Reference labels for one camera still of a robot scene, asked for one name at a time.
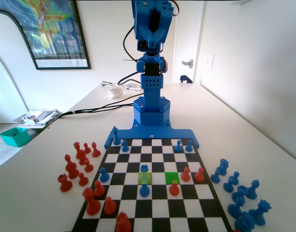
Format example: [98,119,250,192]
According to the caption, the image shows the blue chess rook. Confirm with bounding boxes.
[231,185,248,202]
[139,164,150,184]

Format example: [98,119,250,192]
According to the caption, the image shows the red chess knight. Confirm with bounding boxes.
[66,161,80,180]
[75,149,89,166]

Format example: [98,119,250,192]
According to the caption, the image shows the black white chessboard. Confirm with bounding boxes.
[72,137,233,232]

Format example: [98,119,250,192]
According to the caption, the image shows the red plastic chess rook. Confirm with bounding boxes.
[82,188,102,216]

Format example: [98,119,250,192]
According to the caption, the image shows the white door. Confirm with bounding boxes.
[172,0,207,84]

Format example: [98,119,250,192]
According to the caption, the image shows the blue printed part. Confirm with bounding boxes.
[179,74,195,84]

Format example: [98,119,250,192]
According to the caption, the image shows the white stacked items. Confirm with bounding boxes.
[106,83,125,100]

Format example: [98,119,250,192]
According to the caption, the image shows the framed map poster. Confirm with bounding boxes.
[0,0,91,71]

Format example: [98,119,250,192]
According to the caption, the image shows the pile of papers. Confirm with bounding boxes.
[16,108,63,129]

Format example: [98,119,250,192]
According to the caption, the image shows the teal plastic box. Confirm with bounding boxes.
[0,127,32,148]

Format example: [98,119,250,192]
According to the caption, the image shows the red white black servo wire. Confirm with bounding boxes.
[171,0,182,18]

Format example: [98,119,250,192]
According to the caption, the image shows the silver door lever handle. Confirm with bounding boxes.
[181,58,194,69]

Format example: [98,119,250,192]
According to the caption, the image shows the white light switch plate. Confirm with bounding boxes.
[206,53,216,71]

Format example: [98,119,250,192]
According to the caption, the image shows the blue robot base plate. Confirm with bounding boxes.
[104,118,201,149]

